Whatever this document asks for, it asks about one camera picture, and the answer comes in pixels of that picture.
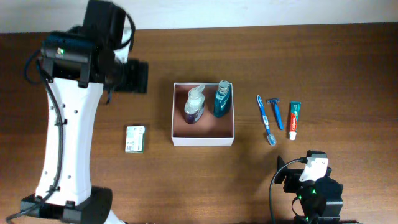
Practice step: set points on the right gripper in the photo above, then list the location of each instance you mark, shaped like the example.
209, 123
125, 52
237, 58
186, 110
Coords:
289, 179

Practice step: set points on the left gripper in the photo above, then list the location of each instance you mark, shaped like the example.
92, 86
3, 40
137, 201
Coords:
137, 76

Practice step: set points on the green white soap bar box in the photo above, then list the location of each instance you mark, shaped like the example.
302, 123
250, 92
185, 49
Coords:
135, 139

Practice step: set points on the clear hand soap pump bottle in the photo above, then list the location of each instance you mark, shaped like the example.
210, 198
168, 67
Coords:
195, 105

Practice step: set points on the teal mouthwash bottle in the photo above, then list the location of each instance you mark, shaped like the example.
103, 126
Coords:
222, 96

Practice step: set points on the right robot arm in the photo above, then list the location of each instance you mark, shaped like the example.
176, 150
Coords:
321, 207

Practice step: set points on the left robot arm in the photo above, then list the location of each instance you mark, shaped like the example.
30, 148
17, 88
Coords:
76, 67

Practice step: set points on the blue white toothbrush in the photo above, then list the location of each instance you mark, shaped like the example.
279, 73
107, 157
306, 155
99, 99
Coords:
270, 137

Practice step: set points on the red green toothpaste tube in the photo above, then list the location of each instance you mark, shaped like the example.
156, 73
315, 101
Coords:
294, 117

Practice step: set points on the blue disposable razor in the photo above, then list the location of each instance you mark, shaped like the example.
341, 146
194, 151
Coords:
274, 102

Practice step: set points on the white open cardboard box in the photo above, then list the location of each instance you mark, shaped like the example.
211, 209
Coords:
208, 131

